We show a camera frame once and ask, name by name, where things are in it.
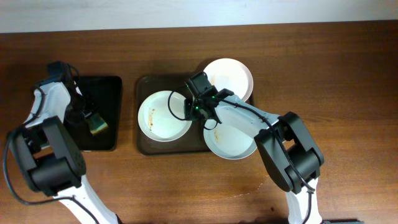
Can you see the white plate top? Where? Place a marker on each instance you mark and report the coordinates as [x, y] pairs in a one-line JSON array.
[[230, 74]]

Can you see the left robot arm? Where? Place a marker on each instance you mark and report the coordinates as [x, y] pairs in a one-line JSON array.
[[49, 158]]

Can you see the large brown serving tray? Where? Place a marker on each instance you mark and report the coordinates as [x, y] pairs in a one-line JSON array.
[[191, 142]]

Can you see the small black tray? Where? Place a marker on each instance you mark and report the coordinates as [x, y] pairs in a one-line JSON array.
[[107, 93]]

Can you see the white plate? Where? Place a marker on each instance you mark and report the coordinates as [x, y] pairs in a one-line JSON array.
[[156, 121], [230, 74]]

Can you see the green yellow sponge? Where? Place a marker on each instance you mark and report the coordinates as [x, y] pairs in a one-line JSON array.
[[96, 124]]

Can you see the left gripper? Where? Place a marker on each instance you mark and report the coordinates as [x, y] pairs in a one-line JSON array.
[[86, 112]]

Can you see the pale blue plate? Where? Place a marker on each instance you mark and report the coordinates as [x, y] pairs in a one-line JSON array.
[[227, 142]]

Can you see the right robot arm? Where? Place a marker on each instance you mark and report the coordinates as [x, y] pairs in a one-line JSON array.
[[289, 153]]

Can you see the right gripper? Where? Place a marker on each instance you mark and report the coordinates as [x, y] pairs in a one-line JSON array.
[[191, 107]]

